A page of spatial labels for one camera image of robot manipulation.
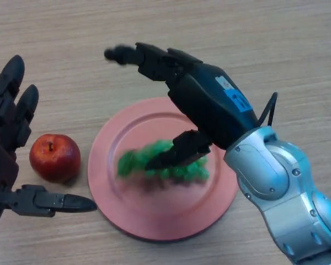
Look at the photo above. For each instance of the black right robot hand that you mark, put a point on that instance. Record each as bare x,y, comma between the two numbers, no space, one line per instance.
209,102

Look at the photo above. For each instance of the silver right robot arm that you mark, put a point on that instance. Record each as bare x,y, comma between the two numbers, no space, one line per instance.
278,179

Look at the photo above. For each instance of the pink round plate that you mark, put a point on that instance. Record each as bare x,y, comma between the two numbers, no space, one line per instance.
154,209

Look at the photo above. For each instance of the red apple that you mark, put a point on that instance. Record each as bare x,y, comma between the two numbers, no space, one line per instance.
55,160

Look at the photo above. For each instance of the green grapes bunch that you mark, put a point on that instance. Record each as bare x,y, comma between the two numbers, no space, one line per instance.
132,163

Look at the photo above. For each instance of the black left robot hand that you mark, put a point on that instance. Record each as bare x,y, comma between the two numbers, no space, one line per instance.
2,154

